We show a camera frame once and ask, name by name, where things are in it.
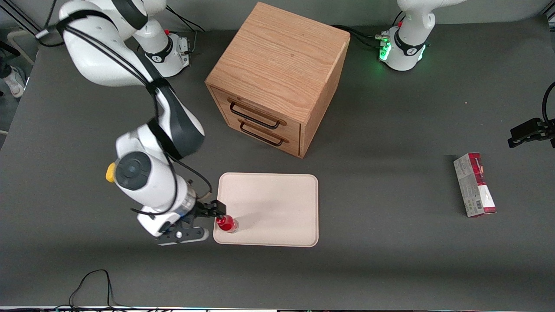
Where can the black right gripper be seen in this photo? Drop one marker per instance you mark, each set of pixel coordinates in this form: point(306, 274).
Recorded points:
point(203, 210)

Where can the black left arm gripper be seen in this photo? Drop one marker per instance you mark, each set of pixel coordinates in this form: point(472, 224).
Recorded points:
point(529, 131)

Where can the red coke bottle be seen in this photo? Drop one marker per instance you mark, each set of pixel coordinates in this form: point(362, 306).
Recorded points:
point(229, 225)

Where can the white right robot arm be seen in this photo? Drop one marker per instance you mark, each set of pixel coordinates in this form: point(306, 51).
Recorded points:
point(99, 60)

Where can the white rectangular tray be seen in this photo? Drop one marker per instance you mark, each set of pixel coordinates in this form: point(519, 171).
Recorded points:
point(273, 208)

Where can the red and grey carton box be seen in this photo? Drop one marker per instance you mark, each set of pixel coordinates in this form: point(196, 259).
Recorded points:
point(475, 186)

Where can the oak drawer front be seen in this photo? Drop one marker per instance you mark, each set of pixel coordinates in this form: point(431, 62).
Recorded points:
point(260, 108)
point(292, 143)

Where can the yellow toy lemon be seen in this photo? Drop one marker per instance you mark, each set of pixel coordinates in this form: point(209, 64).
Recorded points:
point(110, 173)

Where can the oak wooden drawer cabinet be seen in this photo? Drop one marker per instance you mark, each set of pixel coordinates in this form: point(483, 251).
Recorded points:
point(277, 52)

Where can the white shoe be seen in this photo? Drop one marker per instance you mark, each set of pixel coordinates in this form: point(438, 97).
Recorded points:
point(15, 84)

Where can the aluminium frame profile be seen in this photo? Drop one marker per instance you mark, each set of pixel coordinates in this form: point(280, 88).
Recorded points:
point(17, 11)

